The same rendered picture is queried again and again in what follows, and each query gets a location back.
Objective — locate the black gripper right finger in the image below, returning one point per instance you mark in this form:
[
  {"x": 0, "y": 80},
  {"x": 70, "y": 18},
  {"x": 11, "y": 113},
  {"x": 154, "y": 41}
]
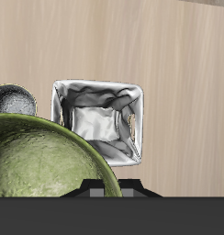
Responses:
[{"x": 132, "y": 186}]

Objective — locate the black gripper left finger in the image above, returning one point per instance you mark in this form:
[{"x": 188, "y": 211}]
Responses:
[{"x": 91, "y": 186}]

